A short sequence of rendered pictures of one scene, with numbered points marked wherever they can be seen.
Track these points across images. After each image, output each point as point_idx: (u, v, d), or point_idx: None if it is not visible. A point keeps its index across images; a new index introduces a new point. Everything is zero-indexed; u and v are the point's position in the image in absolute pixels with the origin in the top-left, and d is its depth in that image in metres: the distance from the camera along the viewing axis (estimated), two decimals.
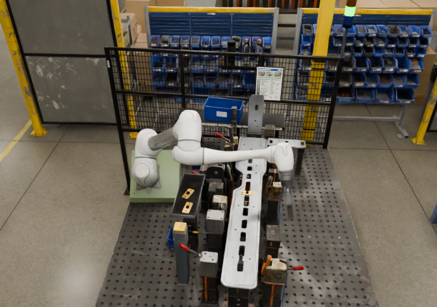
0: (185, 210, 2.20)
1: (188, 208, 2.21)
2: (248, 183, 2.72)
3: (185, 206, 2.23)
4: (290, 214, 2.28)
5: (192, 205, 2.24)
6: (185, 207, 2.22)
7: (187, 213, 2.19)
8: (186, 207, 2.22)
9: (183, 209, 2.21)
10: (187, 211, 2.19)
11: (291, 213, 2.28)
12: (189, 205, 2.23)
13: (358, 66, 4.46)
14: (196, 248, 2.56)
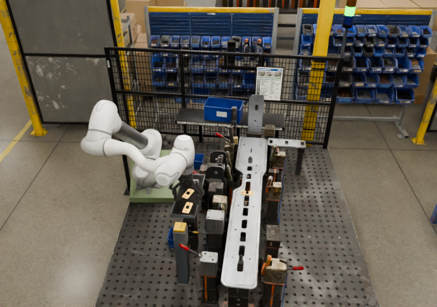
0: (185, 210, 2.20)
1: (188, 208, 2.21)
2: (248, 183, 2.72)
3: (185, 206, 2.23)
4: (199, 201, 2.17)
5: (192, 205, 2.24)
6: (185, 207, 2.23)
7: (187, 213, 2.19)
8: (186, 207, 2.22)
9: (183, 209, 2.21)
10: (187, 211, 2.19)
11: (199, 200, 2.17)
12: (189, 205, 2.23)
13: (358, 66, 4.46)
14: (196, 248, 2.56)
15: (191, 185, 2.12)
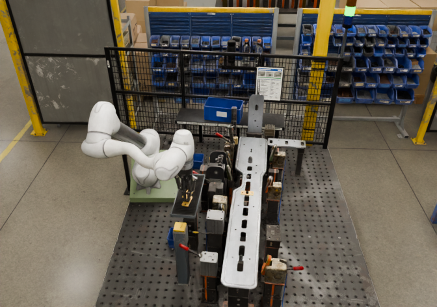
0: (184, 203, 2.17)
1: (188, 201, 2.18)
2: (248, 183, 2.72)
3: (185, 200, 2.20)
4: (189, 198, 2.17)
5: (191, 199, 2.20)
6: None
7: (187, 205, 2.15)
8: (185, 201, 2.18)
9: (183, 202, 2.18)
10: (186, 205, 2.16)
11: (189, 197, 2.17)
12: None
13: (358, 66, 4.46)
14: (196, 248, 2.56)
15: (188, 180, 2.10)
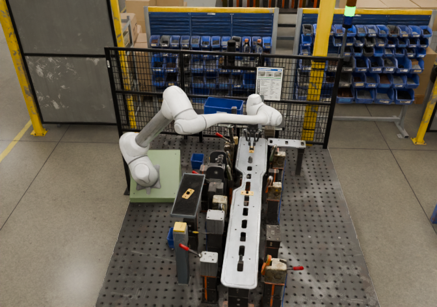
0: (250, 151, 2.92)
1: (252, 149, 2.93)
2: (248, 183, 2.72)
3: (250, 148, 2.95)
4: (253, 147, 2.93)
5: (254, 147, 2.96)
6: (249, 149, 2.94)
7: (253, 152, 2.91)
8: (250, 149, 2.93)
9: (249, 150, 2.93)
10: (252, 151, 2.91)
11: (253, 146, 2.93)
12: (252, 147, 2.95)
13: (358, 66, 4.46)
14: (196, 248, 2.56)
15: (254, 133, 2.86)
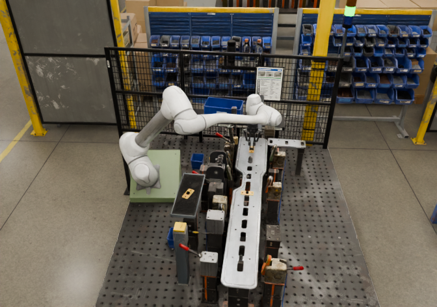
0: (250, 151, 2.92)
1: (252, 149, 2.93)
2: (248, 183, 2.72)
3: (250, 148, 2.95)
4: (253, 147, 2.93)
5: (254, 147, 2.96)
6: (249, 149, 2.94)
7: (253, 152, 2.91)
8: (250, 149, 2.93)
9: (249, 150, 2.93)
10: (252, 151, 2.91)
11: (253, 146, 2.93)
12: (252, 147, 2.95)
13: (358, 66, 4.46)
14: (196, 248, 2.56)
15: (253, 133, 2.86)
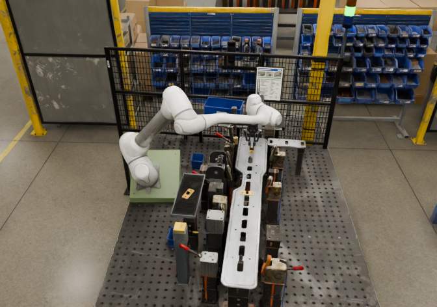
0: (250, 151, 2.92)
1: (252, 149, 2.93)
2: (248, 183, 2.72)
3: (250, 148, 2.95)
4: (253, 147, 2.93)
5: (254, 147, 2.96)
6: (249, 149, 2.94)
7: (253, 152, 2.91)
8: (250, 149, 2.93)
9: (249, 150, 2.93)
10: (252, 151, 2.91)
11: (253, 146, 2.93)
12: (252, 147, 2.95)
13: (358, 66, 4.46)
14: (196, 248, 2.56)
15: (253, 133, 2.86)
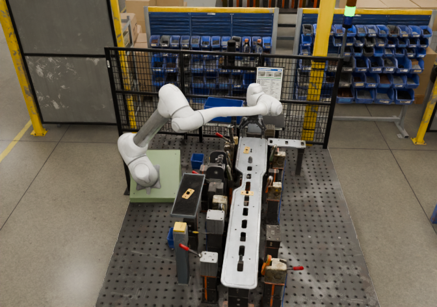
0: (246, 151, 2.93)
1: (245, 150, 2.95)
2: (248, 183, 2.72)
3: (248, 149, 2.95)
4: (261, 136, 2.86)
5: (244, 147, 2.97)
6: (248, 150, 2.95)
7: (243, 153, 2.92)
8: (247, 151, 2.94)
9: (248, 151, 2.93)
10: (244, 152, 2.93)
11: (261, 135, 2.86)
12: (246, 148, 2.96)
13: (358, 66, 4.46)
14: (196, 248, 2.56)
15: (257, 123, 2.81)
